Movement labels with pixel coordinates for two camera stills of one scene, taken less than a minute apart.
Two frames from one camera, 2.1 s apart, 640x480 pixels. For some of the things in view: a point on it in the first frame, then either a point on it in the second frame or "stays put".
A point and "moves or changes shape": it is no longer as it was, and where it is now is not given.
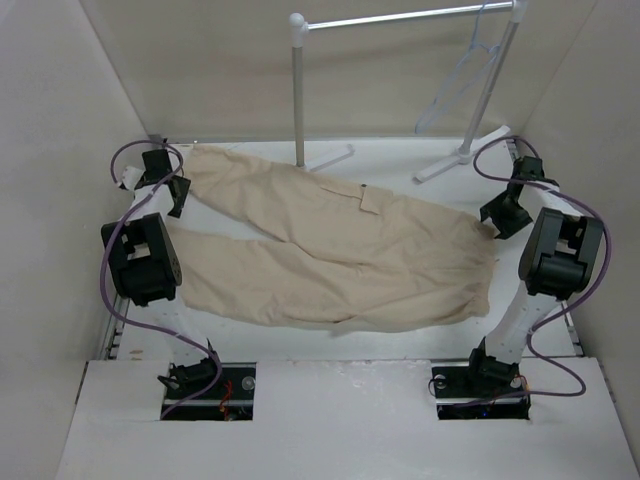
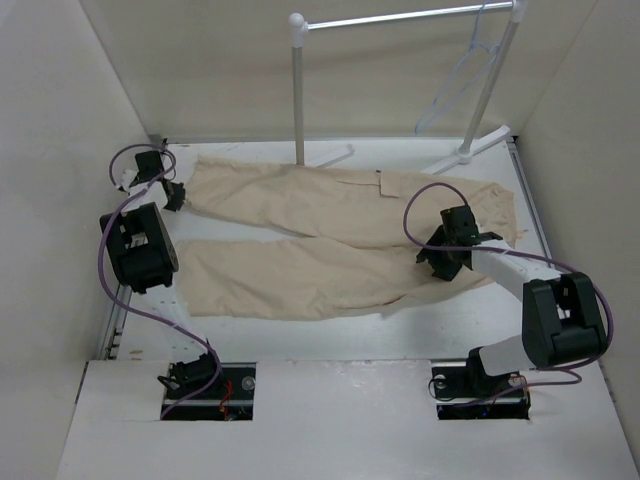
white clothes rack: [299, 28] stays put
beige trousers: [349, 258] moves or changes shape
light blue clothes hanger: [466, 72] stays put
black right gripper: [506, 228] → [443, 271]
